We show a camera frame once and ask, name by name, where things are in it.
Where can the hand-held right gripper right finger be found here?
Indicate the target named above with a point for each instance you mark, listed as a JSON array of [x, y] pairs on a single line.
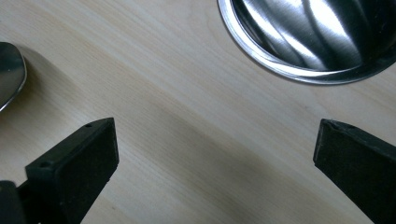
[[361, 168]]

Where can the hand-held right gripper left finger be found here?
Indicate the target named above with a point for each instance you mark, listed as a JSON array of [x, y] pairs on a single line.
[[77, 168]]

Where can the small steel dish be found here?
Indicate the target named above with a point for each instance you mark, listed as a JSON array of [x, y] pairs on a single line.
[[9, 73]]

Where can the stainless steel bowl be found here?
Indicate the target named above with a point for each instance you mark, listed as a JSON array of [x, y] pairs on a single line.
[[311, 34]]

